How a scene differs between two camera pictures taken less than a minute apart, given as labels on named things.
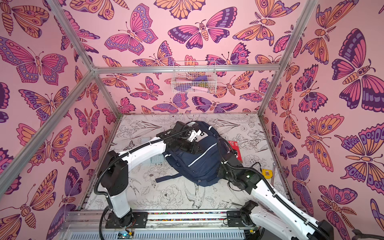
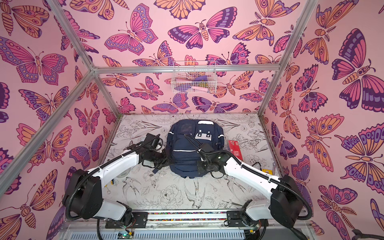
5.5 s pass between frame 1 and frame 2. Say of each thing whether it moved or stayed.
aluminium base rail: stayed
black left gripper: moved
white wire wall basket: stayed
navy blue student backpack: moved
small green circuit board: stayed
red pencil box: stayed
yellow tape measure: stayed
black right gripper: moved
